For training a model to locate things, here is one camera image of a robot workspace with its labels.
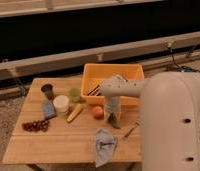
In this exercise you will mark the green lime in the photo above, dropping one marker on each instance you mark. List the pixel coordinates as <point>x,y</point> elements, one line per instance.
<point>74,94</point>

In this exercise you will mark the red orange apple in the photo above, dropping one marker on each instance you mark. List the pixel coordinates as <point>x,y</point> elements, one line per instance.
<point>97,112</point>

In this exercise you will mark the blue sponge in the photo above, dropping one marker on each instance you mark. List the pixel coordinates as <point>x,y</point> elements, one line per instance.
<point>48,110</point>

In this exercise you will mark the green pepper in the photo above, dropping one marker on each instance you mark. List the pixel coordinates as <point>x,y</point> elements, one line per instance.
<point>113,121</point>

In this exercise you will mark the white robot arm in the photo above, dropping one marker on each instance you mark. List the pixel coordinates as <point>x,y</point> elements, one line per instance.
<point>169,113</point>

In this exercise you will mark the metal fork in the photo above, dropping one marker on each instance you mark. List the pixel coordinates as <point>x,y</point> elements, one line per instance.
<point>127,134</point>

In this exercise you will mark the yellow banana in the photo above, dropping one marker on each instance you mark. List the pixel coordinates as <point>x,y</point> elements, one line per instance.
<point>78,108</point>

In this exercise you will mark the dark red grape bunch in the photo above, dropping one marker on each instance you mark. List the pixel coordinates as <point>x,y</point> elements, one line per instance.
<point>35,126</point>

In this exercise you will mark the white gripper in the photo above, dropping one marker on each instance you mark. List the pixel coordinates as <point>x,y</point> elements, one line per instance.
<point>112,105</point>

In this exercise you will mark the dark brown cup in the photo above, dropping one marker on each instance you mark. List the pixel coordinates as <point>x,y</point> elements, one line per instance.
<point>47,89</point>

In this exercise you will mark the blue grey cloth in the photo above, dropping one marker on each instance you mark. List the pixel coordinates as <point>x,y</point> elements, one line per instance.
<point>104,146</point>

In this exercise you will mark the dark cutlery in rack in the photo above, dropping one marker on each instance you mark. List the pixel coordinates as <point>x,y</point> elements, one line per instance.
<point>94,92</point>

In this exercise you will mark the yellow plastic dish rack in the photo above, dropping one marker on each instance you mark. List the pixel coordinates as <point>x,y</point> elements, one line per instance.
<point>94,74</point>

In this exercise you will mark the white paper cup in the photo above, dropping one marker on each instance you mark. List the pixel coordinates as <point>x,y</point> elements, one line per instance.
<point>61,104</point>

